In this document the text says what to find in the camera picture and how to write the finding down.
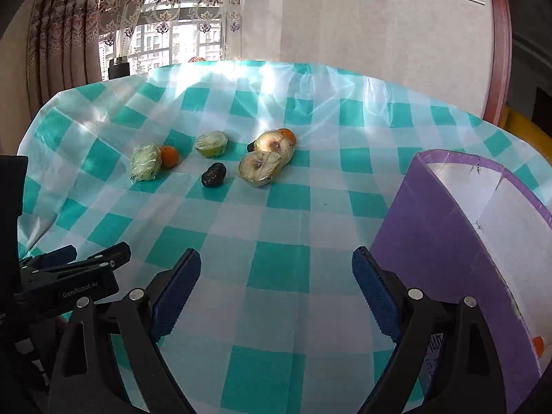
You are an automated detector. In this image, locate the dark jar on windowsill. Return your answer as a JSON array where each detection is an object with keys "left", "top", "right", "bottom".
[{"left": 108, "top": 56, "right": 130, "bottom": 79}]

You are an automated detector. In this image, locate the small green fruit half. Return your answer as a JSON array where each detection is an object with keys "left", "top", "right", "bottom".
[{"left": 195, "top": 131, "right": 228, "bottom": 158}]

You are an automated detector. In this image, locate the dark passion fruit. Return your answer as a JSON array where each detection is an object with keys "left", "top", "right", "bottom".
[{"left": 200, "top": 162, "right": 226, "bottom": 188}]

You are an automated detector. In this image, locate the purple cardboard box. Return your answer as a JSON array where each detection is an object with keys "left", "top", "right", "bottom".
[{"left": 369, "top": 150, "right": 551, "bottom": 412}]

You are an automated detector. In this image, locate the small orange tangerine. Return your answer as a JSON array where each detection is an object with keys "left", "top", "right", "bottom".
[{"left": 160, "top": 146, "right": 180, "bottom": 169}]

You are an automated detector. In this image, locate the orange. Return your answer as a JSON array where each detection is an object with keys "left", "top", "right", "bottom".
[{"left": 532, "top": 335, "right": 544, "bottom": 358}]

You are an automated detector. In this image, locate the pale fruit half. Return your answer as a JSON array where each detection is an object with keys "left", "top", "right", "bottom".
[
  {"left": 238, "top": 150, "right": 282, "bottom": 187},
  {"left": 247, "top": 129, "right": 297, "bottom": 166}
]

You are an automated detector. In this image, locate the pale fruit half front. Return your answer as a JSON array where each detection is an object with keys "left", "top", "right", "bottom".
[{"left": 238, "top": 150, "right": 282, "bottom": 187}]

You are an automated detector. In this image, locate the red wooden door frame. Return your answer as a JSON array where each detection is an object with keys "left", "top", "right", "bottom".
[{"left": 483, "top": 0, "right": 512, "bottom": 125}]

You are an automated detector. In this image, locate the yellow object at edge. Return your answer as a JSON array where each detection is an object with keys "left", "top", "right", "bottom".
[{"left": 499, "top": 105, "right": 552, "bottom": 165}]

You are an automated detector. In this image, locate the floral lace curtain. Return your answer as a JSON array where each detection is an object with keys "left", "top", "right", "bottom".
[{"left": 99, "top": 0, "right": 243, "bottom": 79}]

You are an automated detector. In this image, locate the teal pink checkered tablecloth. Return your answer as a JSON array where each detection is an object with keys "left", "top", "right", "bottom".
[{"left": 19, "top": 61, "right": 551, "bottom": 413}]

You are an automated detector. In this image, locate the large green fruit half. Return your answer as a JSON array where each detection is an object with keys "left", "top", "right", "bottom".
[{"left": 129, "top": 143, "right": 162, "bottom": 182}]

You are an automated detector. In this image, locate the pale fruit half back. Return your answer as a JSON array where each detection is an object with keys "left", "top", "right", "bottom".
[{"left": 247, "top": 129, "right": 297, "bottom": 166}]

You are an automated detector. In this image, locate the brown drape curtain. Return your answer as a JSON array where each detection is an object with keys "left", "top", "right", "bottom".
[{"left": 26, "top": 0, "right": 102, "bottom": 115}]

